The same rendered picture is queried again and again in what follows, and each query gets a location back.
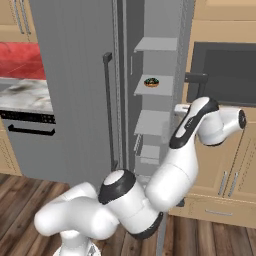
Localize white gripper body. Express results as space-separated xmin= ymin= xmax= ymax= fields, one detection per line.
xmin=174 ymin=103 xmax=193 ymax=118

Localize grey fridge shelf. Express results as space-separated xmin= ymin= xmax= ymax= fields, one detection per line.
xmin=133 ymin=74 xmax=175 ymax=98
xmin=133 ymin=109 xmax=172 ymax=137
xmin=133 ymin=36 xmax=179 ymax=54

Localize grey fridge drawer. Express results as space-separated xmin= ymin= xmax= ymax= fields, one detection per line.
xmin=134 ymin=134 xmax=163 ymax=167

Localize grey fridge door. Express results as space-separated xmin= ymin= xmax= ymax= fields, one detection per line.
xmin=156 ymin=0 xmax=197 ymax=256

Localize grey fridge cabinet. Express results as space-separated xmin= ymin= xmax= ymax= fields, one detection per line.
xmin=116 ymin=0 xmax=183 ymax=178

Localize grey freezer door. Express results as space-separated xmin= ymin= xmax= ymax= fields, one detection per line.
xmin=28 ymin=0 xmax=125 ymax=190

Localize chocolate glazed donut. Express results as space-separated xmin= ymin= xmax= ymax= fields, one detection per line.
xmin=143 ymin=77 xmax=161 ymax=89

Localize beige cupboard door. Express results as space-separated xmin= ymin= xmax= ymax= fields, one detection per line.
xmin=227 ymin=107 xmax=256 ymax=203
xmin=188 ymin=105 xmax=245 ymax=198

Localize beige cupboard above oven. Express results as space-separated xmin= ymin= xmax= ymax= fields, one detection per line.
xmin=188 ymin=0 xmax=256 ymax=44

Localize beige drawer front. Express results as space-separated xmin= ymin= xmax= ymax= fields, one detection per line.
xmin=168 ymin=193 xmax=256 ymax=230

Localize grey dishwasher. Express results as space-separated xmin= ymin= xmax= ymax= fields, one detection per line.
xmin=0 ymin=109 xmax=64 ymax=175

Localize beige base cupboard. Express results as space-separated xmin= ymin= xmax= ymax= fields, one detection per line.
xmin=0 ymin=118 xmax=23 ymax=177

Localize black fridge door handle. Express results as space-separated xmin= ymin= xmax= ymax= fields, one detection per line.
xmin=184 ymin=72 xmax=210 ymax=98

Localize black wall oven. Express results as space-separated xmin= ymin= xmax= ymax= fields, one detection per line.
xmin=185 ymin=41 xmax=256 ymax=108

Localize long black door handle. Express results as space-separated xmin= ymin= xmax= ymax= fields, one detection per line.
xmin=102 ymin=51 xmax=118 ymax=171

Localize silver cupboard handle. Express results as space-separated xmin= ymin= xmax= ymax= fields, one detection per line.
xmin=227 ymin=171 xmax=240 ymax=198
xmin=217 ymin=170 xmax=229 ymax=197

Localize silver drawer handle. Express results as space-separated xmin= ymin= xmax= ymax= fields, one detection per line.
xmin=204 ymin=208 xmax=235 ymax=217

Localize black dishwasher handle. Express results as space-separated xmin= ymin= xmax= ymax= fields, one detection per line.
xmin=7 ymin=123 xmax=57 ymax=137

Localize beige wall cupboards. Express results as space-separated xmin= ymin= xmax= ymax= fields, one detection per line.
xmin=0 ymin=0 xmax=39 ymax=44

